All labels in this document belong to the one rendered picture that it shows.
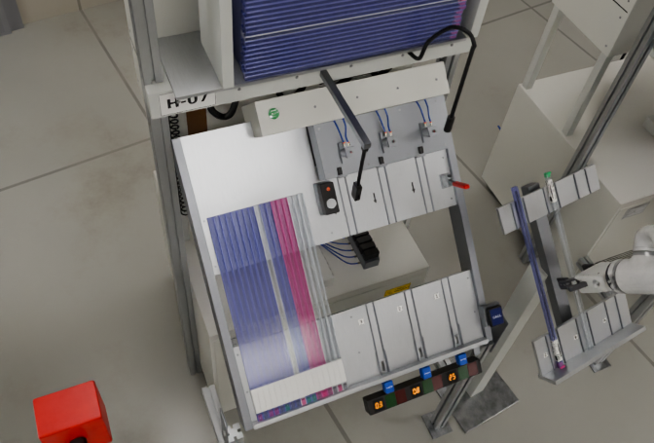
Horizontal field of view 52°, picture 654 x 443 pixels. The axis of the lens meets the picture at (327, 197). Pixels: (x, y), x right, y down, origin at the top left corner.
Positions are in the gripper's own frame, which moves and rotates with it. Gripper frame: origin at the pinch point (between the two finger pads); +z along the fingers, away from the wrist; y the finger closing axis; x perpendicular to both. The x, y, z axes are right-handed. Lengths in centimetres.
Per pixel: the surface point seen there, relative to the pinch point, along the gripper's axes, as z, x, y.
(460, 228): 10.5, 22.6, -20.6
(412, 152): 2, 46, -31
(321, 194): 6, 45, -56
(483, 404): 72, -50, -1
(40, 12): 234, 186, -77
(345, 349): 16, 6, -61
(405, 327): 14.7, 4.5, -44.3
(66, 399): 28, 22, -125
